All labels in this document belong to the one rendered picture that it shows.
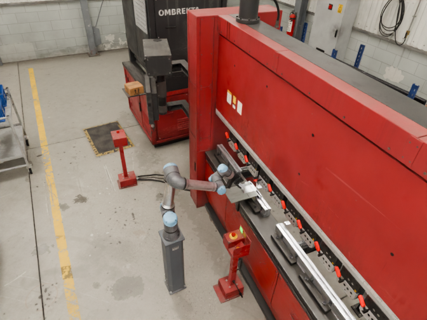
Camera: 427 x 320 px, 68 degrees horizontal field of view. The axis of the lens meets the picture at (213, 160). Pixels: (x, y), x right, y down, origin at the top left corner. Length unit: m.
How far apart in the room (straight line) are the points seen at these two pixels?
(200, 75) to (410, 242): 2.20
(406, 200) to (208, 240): 2.56
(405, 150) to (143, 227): 3.07
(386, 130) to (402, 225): 0.45
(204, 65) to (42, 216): 2.69
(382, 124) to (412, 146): 0.17
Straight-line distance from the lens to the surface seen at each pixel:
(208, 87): 3.20
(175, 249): 2.90
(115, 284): 3.59
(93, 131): 5.78
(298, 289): 2.54
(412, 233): 1.71
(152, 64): 3.12
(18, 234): 4.38
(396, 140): 1.59
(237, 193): 2.90
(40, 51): 9.23
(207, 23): 2.99
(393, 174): 1.67
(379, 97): 1.79
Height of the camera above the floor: 2.99
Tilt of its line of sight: 38 degrees down
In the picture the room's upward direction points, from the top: 2 degrees clockwise
